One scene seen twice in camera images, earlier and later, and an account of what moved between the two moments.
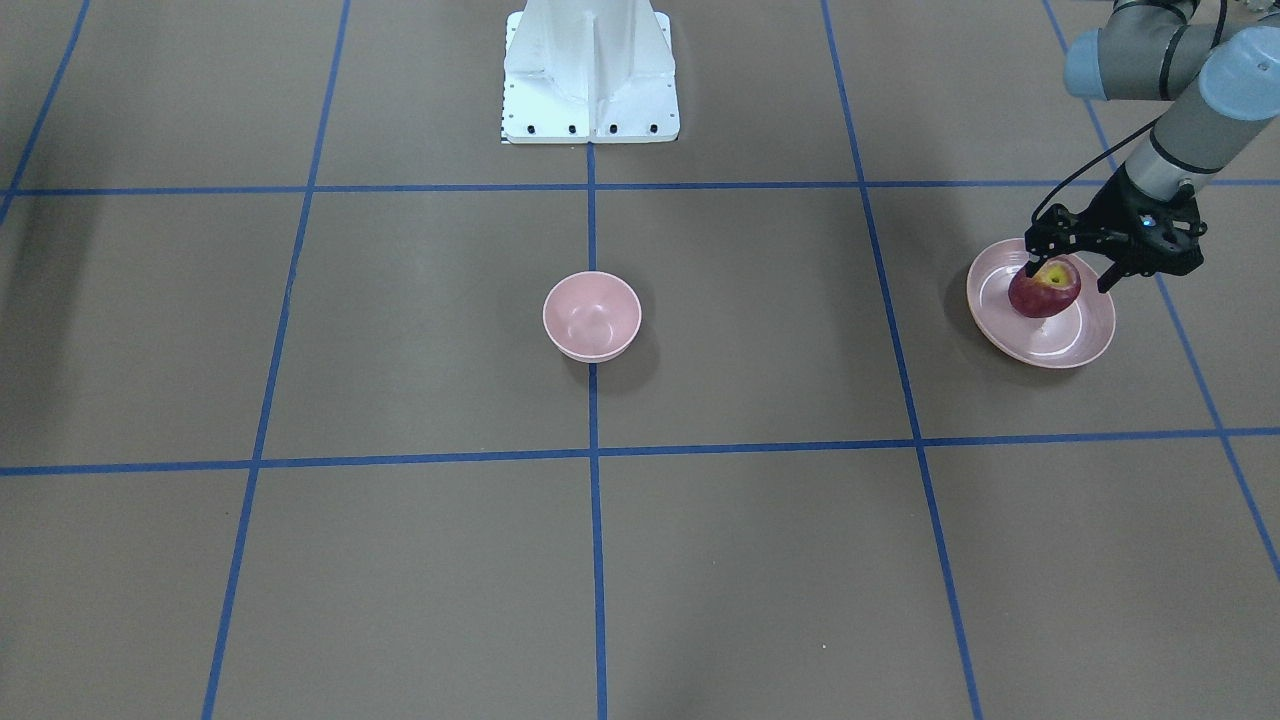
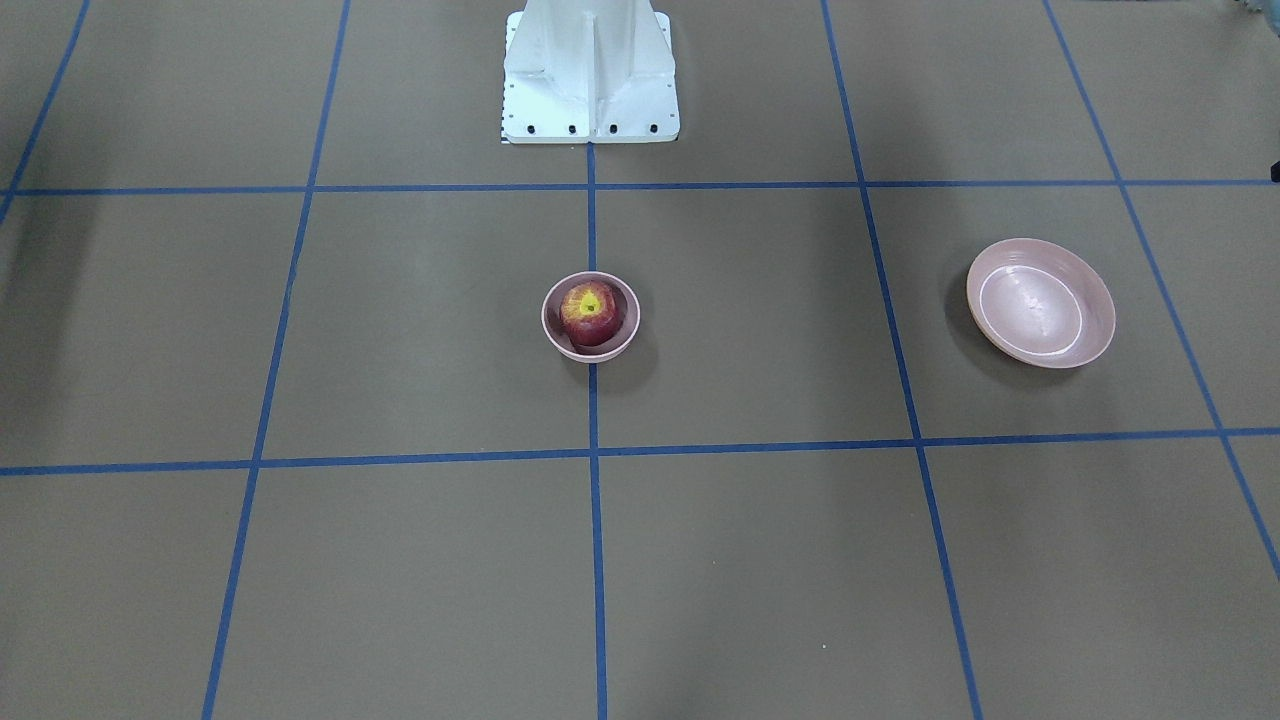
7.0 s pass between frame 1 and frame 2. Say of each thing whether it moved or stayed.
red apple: moved
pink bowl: stayed
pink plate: stayed
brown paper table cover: stayed
